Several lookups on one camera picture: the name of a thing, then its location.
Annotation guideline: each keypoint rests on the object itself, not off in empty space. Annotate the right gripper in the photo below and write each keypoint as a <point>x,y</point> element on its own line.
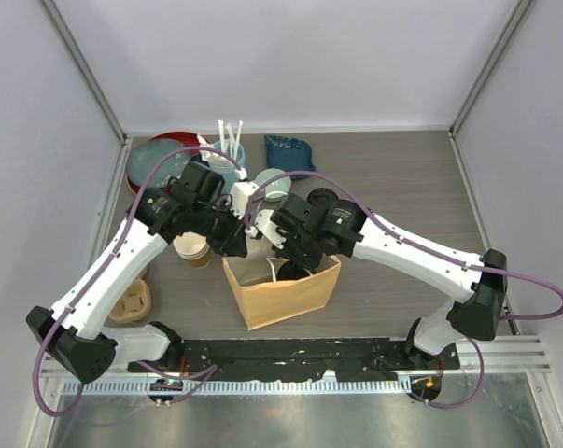
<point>310,263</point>

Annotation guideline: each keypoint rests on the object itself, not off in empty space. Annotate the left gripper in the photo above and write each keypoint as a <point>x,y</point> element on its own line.
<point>234,242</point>

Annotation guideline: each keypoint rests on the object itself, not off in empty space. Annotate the brown paper cup stack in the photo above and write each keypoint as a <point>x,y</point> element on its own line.
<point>194,249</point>

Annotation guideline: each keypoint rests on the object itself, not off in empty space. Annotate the brown paper bag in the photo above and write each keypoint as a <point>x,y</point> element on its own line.
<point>263,298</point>

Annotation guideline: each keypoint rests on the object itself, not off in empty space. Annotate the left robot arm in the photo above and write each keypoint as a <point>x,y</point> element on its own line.
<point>73,329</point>

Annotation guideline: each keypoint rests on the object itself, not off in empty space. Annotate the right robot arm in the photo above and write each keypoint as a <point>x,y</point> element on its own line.
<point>474,300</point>

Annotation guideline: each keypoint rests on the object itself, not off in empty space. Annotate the pale green ceramic bowl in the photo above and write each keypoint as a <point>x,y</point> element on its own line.
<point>275,191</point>

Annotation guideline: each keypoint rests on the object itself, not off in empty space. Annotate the dark blue leaf-shaped plate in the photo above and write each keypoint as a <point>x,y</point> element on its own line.
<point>288,154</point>

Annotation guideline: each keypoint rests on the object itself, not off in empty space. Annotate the red round plate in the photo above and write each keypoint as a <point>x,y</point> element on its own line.
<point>186,138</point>

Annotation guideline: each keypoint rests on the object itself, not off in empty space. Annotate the grey-blue round plate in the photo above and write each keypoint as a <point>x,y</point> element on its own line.
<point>142,161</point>

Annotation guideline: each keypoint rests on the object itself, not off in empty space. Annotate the cardboard cup carrier stack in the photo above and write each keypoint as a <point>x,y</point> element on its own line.
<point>133,305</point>

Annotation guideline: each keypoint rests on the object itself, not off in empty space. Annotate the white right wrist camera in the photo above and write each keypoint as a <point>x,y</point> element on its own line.
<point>264,226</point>

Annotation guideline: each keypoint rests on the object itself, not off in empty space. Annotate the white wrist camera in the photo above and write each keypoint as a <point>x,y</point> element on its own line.
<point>264,226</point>
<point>240,192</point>

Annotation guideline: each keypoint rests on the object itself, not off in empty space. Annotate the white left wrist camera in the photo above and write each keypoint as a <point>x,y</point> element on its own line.
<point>240,192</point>

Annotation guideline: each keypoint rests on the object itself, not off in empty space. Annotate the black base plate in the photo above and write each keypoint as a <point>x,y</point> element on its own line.
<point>300,360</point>

